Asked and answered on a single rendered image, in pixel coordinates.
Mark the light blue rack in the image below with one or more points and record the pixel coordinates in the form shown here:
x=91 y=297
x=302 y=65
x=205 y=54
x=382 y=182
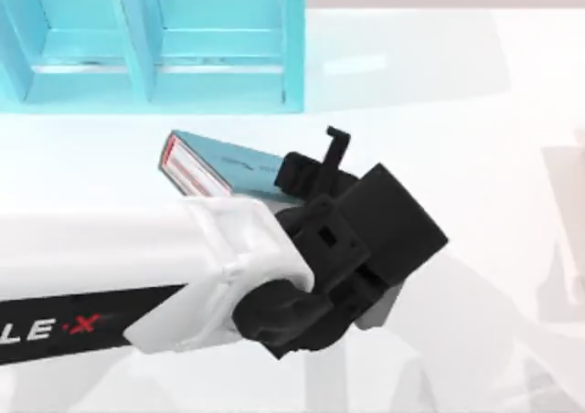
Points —
x=137 y=43

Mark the teal book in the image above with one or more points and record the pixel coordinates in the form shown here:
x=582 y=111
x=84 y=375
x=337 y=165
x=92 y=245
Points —
x=228 y=159

